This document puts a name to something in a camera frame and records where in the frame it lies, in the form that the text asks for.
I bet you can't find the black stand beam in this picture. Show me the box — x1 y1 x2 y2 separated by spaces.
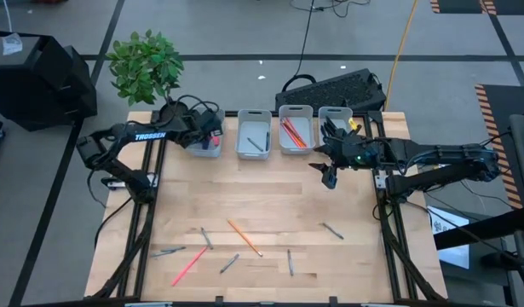
433 207 524 252

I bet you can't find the black perforated computer case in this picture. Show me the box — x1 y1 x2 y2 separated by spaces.
274 67 388 114

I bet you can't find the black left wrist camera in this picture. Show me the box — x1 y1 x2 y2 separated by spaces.
201 109 224 134

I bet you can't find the white paper sheet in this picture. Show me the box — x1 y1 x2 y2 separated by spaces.
426 206 471 270

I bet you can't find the black equipment stack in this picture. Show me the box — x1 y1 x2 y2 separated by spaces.
0 29 99 132

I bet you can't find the grey screw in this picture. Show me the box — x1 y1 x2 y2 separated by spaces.
321 222 345 240

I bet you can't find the black cable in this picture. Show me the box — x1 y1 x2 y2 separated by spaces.
282 0 316 93

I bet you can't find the potted green tree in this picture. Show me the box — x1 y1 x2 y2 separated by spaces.
106 28 190 125

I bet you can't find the white plastic bin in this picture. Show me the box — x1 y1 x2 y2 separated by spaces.
318 106 354 146
185 107 226 159
235 108 273 161
278 104 316 156

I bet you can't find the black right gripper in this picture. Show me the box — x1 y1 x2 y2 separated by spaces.
314 115 380 171

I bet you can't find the yellow cable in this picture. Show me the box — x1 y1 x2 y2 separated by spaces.
383 0 419 111

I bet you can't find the clear plastic bag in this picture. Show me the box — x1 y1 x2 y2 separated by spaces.
1 32 23 55

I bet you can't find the orange pencil with pink eraser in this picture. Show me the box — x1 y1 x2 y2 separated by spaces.
226 218 264 258

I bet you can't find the black hazard striped mat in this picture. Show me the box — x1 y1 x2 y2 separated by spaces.
474 83 524 211
429 0 524 16

